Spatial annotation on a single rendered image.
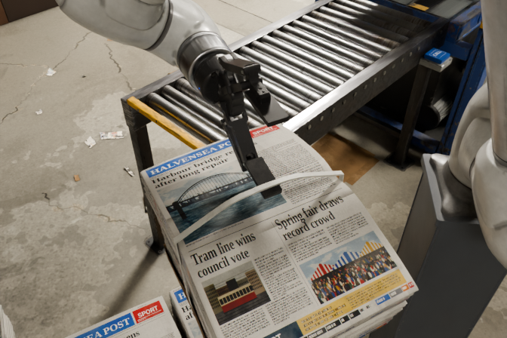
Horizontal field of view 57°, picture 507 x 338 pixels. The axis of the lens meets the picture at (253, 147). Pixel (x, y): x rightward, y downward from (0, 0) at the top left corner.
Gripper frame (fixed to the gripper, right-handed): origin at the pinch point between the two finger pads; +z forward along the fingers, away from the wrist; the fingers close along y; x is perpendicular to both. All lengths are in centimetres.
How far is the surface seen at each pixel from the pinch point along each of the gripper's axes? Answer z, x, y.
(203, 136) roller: -63, -11, 57
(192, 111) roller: -77, -13, 58
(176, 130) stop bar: -66, -4, 54
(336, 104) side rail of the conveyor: -59, -59, 57
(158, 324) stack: -7, 20, 48
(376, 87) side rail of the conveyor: -68, -84, 65
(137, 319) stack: -9, 24, 48
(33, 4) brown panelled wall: -358, 25, 151
